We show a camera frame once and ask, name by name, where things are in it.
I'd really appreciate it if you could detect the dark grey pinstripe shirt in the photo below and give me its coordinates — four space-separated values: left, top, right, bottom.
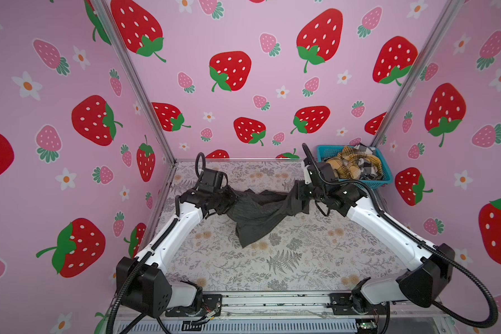
227 180 310 248

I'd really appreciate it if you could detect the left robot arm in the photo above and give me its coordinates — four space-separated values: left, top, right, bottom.
111 186 237 318

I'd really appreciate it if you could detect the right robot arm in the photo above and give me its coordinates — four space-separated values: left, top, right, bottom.
295 181 454 314

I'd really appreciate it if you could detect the yellow plaid shirt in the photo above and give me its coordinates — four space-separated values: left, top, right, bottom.
325 144 384 180

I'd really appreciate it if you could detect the teal plastic basket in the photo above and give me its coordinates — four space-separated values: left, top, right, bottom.
317 144 392 189

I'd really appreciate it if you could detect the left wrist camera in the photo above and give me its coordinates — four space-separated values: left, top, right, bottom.
199 168 226 192

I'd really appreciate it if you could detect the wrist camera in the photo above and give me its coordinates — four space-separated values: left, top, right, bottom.
199 168 226 192
303 159 337 185

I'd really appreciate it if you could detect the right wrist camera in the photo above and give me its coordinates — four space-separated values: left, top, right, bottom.
303 159 337 185

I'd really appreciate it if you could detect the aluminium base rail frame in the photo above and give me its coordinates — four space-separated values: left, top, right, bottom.
111 291 456 333

